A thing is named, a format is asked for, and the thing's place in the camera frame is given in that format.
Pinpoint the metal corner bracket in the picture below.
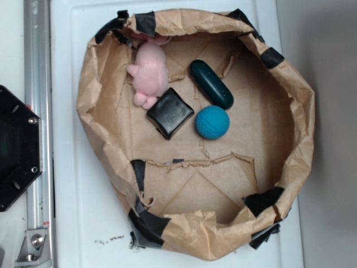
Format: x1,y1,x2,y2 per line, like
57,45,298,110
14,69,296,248
15,228,52,267

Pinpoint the aluminium extrusion rail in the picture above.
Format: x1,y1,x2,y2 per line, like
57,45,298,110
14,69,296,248
24,1,57,267

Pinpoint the brown paper bag tray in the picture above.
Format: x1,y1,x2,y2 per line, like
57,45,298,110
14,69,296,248
76,9,315,261

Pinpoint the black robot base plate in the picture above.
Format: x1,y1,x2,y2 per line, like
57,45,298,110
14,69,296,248
1,86,42,212

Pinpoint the blue textured ball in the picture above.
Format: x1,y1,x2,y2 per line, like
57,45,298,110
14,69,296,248
195,106,230,140

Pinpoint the pink plush toy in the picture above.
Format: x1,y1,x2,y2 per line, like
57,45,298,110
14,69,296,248
127,33,170,110

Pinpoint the dark green plastic pickle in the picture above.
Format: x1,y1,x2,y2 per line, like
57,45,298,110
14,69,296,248
189,60,234,110

